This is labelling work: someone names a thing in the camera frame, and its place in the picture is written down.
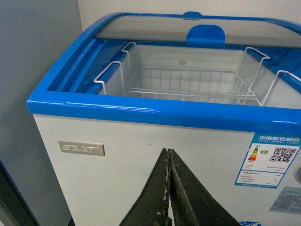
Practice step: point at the grey instruction sticker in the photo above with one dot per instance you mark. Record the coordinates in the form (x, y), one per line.
(288, 201)

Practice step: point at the blue energy efficiency label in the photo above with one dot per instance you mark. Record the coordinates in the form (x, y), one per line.
(267, 160)

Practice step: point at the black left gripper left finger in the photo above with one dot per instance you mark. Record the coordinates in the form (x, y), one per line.
(152, 206)

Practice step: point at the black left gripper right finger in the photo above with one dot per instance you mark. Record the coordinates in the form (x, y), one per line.
(191, 203)

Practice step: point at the grey oval temperature control panel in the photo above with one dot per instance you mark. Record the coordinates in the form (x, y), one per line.
(297, 174)

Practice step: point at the white wire freezer basket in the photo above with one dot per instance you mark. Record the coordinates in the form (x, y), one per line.
(209, 75)

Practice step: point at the silver SAST brand plate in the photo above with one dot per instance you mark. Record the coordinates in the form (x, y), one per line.
(82, 148)

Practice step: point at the white chest freezer blue rim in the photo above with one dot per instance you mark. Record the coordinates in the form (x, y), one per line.
(212, 139)

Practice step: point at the glass sliding lid blue handle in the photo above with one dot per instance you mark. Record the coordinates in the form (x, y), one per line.
(193, 28)

